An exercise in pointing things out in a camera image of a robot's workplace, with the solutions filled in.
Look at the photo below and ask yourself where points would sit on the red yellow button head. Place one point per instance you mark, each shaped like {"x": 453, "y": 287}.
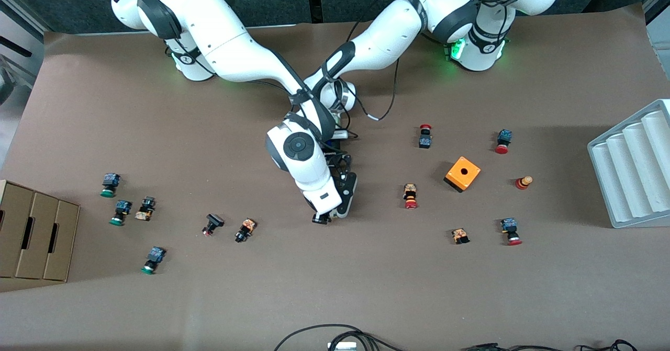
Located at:
{"x": 522, "y": 183}

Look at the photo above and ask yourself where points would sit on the red button orange contact block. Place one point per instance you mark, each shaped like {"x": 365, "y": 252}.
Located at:
{"x": 410, "y": 191}

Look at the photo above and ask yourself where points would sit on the red mushroom push button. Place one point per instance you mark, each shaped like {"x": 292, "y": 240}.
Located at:
{"x": 425, "y": 142}
{"x": 509, "y": 225}
{"x": 504, "y": 136}

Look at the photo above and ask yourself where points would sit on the brown cardboard divider box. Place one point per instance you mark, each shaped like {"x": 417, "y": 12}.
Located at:
{"x": 39, "y": 236}

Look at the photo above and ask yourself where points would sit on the grey white stepped tray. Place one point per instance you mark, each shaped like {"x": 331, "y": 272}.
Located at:
{"x": 628, "y": 173}

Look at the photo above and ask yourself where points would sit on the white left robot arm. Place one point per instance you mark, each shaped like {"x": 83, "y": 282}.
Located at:
{"x": 387, "y": 37}

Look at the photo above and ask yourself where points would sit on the black square push button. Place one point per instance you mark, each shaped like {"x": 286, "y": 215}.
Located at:
{"x": 214, "y": 220}

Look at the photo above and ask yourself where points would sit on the orange button enclosure box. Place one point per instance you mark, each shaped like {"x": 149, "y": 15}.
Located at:
{"x": 455, "y": 177}

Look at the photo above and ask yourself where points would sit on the silver white connector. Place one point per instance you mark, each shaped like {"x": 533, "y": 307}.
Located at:
{"x": 341, "y": 346}

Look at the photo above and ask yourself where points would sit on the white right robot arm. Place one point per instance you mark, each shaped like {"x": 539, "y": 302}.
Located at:
{"x": 235, "y": 47}

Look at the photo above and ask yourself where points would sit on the brown table cover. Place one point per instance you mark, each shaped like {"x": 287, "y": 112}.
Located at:
{"x": 335, "y": 278}

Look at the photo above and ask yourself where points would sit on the green mushroom push button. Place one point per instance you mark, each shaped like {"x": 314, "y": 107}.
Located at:
{"x": 155, "y": 256}
{"x": 122, "y": 208}
{"x": 111, "y": 181}

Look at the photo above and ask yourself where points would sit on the black button orange contact block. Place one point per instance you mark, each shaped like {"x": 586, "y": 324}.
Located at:
{"x": 246, "y": 229}
{"x": 146, "y": 206}

